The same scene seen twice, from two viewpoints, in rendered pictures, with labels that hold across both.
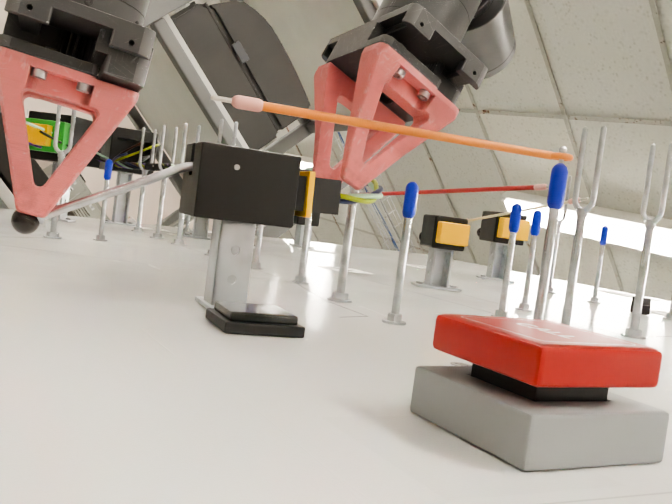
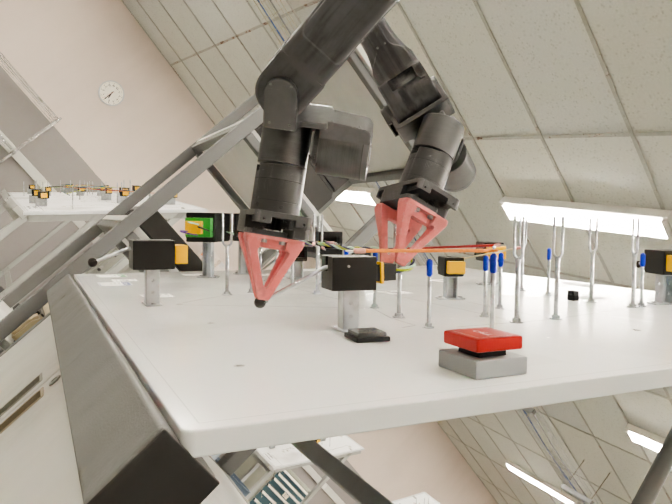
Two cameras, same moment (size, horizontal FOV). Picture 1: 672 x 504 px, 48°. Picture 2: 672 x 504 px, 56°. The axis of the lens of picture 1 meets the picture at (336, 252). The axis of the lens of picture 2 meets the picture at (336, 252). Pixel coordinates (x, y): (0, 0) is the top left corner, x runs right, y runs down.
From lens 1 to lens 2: 35 cm
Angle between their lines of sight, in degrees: 3
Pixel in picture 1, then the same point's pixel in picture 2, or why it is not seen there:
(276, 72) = not seen: hidden behind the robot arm
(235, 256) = (351, 306)
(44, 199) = (268, 292)
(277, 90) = not seen: hidden behind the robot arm
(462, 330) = (453, 336)
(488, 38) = (460, 173)
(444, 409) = (450, 363)
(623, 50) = (579, 83)
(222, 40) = not seen: hidden behind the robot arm
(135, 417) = (350, 376)
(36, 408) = (320, 376)
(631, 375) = (511, 345)
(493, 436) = (466, 370)
